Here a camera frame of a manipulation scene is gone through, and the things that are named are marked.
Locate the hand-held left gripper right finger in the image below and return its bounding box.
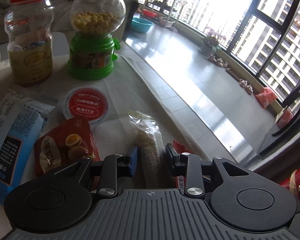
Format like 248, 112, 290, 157
165, 144, 251, 197

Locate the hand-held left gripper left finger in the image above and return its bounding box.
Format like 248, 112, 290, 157
44, 146, 139, 197

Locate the red white printed snack packet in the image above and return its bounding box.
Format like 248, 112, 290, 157
172, 140, 193, 193

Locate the clear beige snack roll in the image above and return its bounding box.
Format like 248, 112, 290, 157
128, 109, 176, 189

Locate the red lid jelly cup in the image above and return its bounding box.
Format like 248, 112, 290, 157
62, 86, 111, 126

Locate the red egg snack packet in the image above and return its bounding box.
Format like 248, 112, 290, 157
34, 118, 101, 191

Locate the blue snack packet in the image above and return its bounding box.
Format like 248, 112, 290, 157
0, 86, 59, 205

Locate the white tablecloth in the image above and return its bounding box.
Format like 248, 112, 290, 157
0, 47, 241, 230

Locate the small brown floor ornament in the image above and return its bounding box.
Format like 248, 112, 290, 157
239, 79, 254, 95
208, 55, 228, 68

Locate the green gumball dispenser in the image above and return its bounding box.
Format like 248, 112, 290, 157
66, 0, 127, 81

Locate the orange bag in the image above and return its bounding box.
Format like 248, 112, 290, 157
275, 108, 294, 128
255, 87, 278, 109

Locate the potted flowering plant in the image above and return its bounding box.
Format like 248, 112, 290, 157
198, 27, 227, 57

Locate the red glossy object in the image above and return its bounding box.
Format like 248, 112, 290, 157
279, 163, 300, 206

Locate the teal basin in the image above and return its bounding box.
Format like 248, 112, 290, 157
131, 17, 154, 34

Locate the white plant pot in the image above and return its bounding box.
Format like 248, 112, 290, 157
159, 16, 176, 28

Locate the plastic jar red lid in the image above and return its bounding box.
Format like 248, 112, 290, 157
3, 0, 54, 88

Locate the red basin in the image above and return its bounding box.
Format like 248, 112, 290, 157
142, 8, 158, 18

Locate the black window frame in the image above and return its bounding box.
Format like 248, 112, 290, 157
175, 0, 300, 111

